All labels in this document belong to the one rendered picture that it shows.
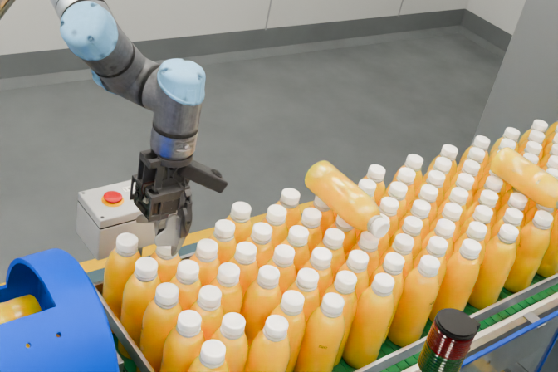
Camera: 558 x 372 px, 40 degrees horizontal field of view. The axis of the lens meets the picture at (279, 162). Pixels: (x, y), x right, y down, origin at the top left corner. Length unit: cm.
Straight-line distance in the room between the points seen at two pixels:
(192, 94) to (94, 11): 19
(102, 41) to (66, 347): 43
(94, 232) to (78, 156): 214
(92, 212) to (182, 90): 40
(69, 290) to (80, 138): 266
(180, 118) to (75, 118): 273
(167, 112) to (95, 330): 35
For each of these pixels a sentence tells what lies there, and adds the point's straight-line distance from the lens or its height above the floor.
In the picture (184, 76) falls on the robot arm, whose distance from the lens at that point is 120.
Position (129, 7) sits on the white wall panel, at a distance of 433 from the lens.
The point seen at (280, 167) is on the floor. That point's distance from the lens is 378.
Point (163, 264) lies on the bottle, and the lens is 144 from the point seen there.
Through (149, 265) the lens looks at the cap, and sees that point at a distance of 139.
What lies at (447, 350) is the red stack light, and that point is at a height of 123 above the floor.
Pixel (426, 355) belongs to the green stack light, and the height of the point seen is 119.
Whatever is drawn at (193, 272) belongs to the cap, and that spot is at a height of 111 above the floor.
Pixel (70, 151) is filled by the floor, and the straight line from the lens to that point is 369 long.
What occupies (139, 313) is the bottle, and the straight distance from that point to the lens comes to 142.
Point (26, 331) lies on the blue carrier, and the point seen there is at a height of 122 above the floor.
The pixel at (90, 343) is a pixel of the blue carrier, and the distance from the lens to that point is 114.
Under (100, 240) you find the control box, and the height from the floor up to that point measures 105.
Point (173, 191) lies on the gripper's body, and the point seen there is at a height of 126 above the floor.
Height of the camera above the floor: 202
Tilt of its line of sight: 32 degrees down
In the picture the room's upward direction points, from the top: 13 degrees clockwise
